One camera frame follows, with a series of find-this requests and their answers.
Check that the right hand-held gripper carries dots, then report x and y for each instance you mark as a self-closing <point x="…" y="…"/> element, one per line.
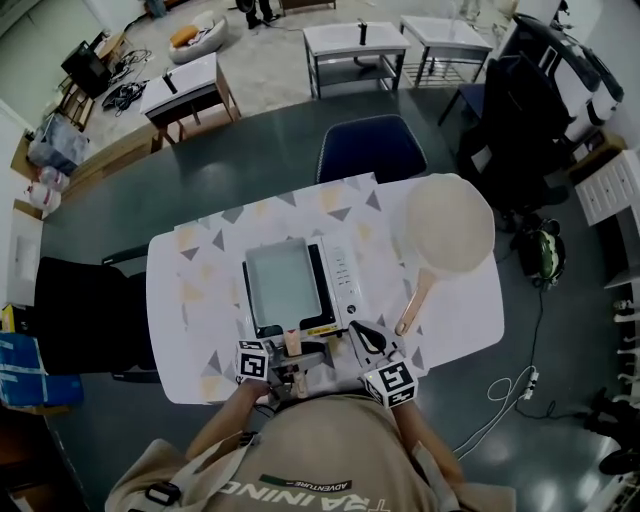
<point x="392" y="382"/>

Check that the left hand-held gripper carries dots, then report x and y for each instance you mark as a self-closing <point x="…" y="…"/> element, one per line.
<point x="252" y="364"/>

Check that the white portable stove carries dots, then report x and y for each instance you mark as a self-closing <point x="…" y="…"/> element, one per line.
<point x="340" y="280"/>

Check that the person's right forearm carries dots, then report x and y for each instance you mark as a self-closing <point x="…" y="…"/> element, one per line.
<point x="425" y="440"/>

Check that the person's left forearm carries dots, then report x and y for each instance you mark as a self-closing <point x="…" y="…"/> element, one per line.
<point x="225" y="425"/>

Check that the person's beige shirt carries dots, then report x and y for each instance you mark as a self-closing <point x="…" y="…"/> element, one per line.
<point x="320" y="450"/>

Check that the cream round saucepan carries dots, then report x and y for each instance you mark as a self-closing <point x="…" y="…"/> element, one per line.
<point x="447" y="225"/>

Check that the triangle patterned table mat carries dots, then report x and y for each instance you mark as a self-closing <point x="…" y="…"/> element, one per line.
<point x="310" y="210"/>

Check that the white power strip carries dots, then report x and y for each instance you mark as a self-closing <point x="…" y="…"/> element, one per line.
<point x="530" y="384"/>

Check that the blue chair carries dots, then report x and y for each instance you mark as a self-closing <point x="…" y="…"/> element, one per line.
<point x="370" y="147"/>

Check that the chair with black jacket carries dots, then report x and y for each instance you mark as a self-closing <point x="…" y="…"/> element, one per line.
<point x="515" y="135"/>

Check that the blue cardboard box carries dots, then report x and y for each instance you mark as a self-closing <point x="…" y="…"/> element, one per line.
<point x="30" y="370"/>

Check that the black shoe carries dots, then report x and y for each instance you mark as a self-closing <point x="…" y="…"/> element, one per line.
<point x="620" y="461"/>

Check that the white drawer cabinet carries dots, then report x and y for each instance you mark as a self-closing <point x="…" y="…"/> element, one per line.
<point x="607" y="187"/>

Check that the yellow and black box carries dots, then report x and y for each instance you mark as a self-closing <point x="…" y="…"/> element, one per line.
<point x="15" y="317"/>

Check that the white sink table wooden legs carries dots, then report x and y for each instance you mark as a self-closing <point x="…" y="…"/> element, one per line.
<point x="185" y="90"/>

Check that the white flat board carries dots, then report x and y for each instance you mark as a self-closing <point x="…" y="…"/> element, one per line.
<point x="24" y="255"/>

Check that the white tied bag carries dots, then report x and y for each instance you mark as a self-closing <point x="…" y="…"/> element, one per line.
<point x="47" y="187"/>

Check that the black faucet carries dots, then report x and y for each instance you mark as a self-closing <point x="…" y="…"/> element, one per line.
<point x="170" y="82"/>
<point x="362" y="31"/>

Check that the clear plastic bag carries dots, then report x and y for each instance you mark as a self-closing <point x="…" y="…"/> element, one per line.
<point x="60" y="142"/>

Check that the white bean bag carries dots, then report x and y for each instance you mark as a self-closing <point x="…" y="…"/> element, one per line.
<point x="202" y="42"/>

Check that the black and white machine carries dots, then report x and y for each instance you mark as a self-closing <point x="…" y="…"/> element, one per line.
<point x="565" y="65"/>

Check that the orange cushion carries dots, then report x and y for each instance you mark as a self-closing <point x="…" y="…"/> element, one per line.
<point x="181" y="36"/>

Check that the black monitor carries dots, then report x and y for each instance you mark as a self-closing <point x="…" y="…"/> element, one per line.
<point x="86" y="69"/>

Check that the white sink table grey frame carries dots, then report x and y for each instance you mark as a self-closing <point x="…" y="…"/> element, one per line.
<point x="345" y="37"/>

